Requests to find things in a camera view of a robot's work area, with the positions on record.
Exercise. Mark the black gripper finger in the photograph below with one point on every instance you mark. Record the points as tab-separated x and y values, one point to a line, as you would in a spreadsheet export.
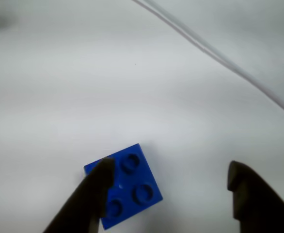
88	194
256	201

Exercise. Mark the blue lego brick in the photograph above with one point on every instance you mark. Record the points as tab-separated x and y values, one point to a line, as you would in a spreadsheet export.
137	179

